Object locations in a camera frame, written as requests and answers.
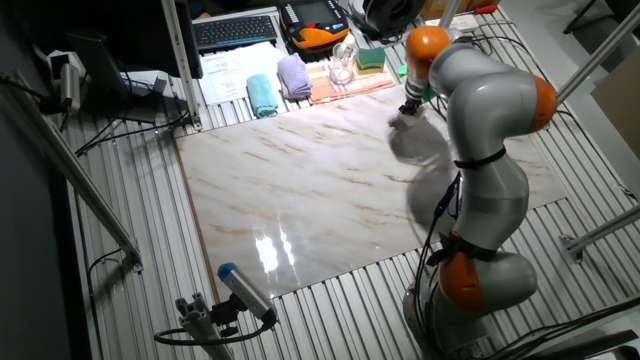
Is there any black round spool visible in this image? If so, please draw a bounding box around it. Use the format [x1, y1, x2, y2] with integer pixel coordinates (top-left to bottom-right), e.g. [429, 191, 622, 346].
[362, 0, 426, 41]

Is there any long slanted aluminium beam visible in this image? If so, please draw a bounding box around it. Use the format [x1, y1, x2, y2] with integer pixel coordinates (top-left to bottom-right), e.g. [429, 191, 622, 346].
[0, 69, 145, 274]

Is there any brown cardboard box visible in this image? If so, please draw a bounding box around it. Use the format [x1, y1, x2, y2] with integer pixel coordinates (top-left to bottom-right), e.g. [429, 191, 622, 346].
[589, 59, 640, 161]

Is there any short aluminium profile stub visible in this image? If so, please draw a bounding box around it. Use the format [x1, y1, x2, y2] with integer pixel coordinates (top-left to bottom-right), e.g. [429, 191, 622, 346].
[174, 292, 236, 360]

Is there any orange cloth mat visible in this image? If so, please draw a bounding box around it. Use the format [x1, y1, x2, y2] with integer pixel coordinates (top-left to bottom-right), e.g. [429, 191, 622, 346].
[304, 59, 396, 105]

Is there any red handled screwdriver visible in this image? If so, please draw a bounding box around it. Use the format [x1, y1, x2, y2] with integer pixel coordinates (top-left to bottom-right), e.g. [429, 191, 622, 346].
[457, 2, 500, 16]

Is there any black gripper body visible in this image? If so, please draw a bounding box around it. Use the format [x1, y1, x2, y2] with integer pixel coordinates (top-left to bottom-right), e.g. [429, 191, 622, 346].
[398, 98, 424, 116]

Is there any clear glass cup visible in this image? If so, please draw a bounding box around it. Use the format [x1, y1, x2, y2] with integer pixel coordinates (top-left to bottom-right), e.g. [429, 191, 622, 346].
[328, 42, 359, 85]

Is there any silver camera on white mount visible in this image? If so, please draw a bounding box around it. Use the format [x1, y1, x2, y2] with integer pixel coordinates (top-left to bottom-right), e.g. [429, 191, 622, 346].
[47, 49, 86, 114]

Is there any black camera cable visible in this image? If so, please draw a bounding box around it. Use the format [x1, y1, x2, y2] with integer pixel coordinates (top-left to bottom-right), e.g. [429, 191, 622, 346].
[153, 309, 279, 347]

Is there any slanted aluminium frame beam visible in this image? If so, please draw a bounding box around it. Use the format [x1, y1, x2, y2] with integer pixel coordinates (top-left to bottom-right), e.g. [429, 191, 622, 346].
[554, 2, 640, 104]

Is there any low aluminium frame beam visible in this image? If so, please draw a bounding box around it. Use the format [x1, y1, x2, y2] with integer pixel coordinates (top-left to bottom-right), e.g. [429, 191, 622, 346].
[558, 204, 640, 265]

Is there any white power strip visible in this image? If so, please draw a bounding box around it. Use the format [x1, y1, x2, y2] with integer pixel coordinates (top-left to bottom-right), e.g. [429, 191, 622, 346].
[424, 13, 480, 34]

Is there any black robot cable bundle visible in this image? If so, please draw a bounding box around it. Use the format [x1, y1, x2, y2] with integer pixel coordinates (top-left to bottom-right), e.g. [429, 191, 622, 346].
[412, 32, 551, 359]

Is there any silver camera with blue cap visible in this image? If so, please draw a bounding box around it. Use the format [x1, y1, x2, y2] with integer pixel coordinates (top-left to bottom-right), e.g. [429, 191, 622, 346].
[217, 262, 279, 324]

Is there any white rectangular sponge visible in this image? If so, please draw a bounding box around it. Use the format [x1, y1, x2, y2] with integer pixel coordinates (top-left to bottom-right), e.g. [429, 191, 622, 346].
[388, 112, 426, 130]

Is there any white paper sheet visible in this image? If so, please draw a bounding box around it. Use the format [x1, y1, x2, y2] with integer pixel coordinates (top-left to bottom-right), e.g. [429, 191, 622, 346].
[198, 42, 289, 106]

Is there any teal rolled towel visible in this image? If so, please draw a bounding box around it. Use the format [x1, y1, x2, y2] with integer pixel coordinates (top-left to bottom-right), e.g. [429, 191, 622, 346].
[245, 73, 279, 120]

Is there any black computer keyboard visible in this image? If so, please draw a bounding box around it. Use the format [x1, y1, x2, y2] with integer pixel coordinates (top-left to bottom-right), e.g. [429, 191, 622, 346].
[192, 14, 279, 51]

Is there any orange black teach pendant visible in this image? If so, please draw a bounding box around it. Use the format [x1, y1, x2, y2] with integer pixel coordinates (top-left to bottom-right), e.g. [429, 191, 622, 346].
[278, 0, 350, 51]

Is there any grey monitor stand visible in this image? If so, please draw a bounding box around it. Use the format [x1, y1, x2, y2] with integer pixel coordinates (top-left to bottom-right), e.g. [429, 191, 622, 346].
[66, 32, 169, 125]

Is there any black office chair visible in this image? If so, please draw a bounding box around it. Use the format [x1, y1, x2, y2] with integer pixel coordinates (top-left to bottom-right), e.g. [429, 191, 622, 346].
[562, 0, 640, 36]

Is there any green yellow sponge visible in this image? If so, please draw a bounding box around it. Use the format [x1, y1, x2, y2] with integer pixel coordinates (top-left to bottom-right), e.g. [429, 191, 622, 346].
[355, 47, 387, 76]

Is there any black camera clamp bracket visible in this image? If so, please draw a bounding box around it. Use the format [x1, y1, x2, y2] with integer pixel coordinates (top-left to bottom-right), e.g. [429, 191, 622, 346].
[209, 294, 246, 339]

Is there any upright aluminium profile post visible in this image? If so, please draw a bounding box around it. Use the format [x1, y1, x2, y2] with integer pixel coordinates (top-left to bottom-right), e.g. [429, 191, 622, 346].
[160, 0, 204, 132]

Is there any black flat bar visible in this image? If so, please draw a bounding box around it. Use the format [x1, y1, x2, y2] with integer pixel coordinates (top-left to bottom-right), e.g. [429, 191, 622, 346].
[519, 327, 640, 360]

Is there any thin aluminium frame post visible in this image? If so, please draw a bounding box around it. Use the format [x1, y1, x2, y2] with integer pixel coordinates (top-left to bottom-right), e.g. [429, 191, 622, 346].
[438, 0, 461, 30]

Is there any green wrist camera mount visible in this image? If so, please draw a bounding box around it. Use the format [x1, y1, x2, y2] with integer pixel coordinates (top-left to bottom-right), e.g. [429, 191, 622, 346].
[397, 63, 439, 103]

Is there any purple folded cloth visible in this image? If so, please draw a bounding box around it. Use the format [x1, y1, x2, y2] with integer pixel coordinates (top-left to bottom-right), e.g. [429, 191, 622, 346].
[276, 52, 314, 99]

